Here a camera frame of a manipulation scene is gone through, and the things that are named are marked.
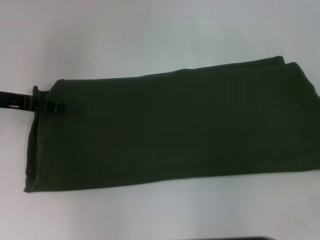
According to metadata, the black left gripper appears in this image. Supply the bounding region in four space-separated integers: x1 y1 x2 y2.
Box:
0 90 66 114

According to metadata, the dark green FREE t-shirt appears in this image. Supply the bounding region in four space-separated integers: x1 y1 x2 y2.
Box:
22 55 320 194

